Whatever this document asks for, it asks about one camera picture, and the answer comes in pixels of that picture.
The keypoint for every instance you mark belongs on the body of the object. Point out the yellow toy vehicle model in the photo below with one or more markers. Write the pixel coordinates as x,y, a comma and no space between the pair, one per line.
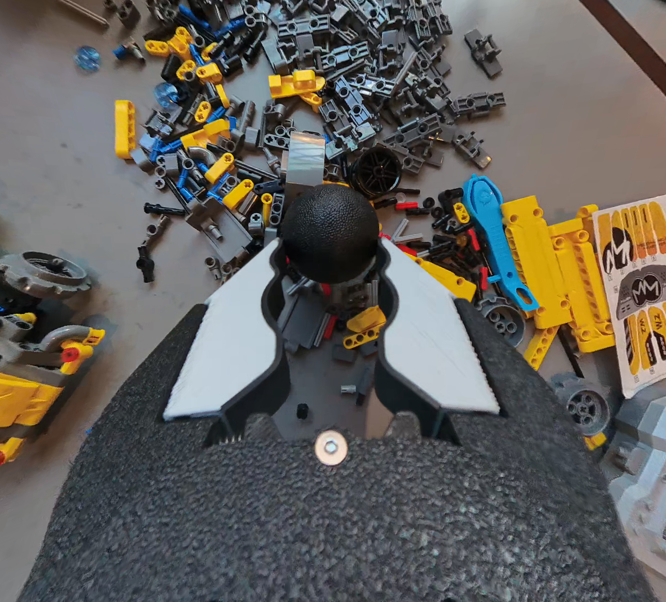
31,394

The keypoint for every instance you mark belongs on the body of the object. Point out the grey wheel hub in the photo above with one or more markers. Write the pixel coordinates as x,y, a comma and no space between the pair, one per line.
585,407
502,321

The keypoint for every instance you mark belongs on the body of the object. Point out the black textured ball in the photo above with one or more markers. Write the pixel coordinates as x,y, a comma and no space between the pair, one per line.
330,232

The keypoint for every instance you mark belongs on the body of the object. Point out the black wheel rim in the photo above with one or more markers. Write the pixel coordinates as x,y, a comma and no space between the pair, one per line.
375,167

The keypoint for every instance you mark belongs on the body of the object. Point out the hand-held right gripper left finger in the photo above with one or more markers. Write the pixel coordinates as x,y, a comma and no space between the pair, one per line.
229,347

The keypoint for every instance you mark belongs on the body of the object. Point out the blue brick separator tool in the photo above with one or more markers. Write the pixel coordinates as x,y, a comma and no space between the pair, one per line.
494,238

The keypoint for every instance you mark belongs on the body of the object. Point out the heap of yellow long beams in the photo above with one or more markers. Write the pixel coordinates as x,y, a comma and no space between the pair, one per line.
567,274

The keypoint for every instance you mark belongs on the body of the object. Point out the long dark rod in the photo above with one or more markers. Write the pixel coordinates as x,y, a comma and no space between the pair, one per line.
78,9

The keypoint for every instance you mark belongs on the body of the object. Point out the blue transparent round stud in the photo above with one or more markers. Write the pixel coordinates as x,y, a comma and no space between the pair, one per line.
166,95
87,59

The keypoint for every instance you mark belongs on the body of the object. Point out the sticker sheet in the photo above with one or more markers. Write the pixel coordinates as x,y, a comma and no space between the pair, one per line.
635,290

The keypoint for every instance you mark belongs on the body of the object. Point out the light grey motor block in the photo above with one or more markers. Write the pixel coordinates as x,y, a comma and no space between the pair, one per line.
645,482

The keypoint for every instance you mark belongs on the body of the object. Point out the short yellow beam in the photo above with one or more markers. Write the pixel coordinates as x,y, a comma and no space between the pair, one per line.
125,128

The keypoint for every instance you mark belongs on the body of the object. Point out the silver curved panel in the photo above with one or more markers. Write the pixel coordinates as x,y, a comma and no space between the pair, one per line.
304,160

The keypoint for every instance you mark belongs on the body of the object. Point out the pile of small bricks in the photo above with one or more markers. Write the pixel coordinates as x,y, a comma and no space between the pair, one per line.
338,66

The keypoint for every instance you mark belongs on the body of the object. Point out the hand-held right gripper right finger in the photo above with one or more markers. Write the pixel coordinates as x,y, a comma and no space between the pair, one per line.
437,347

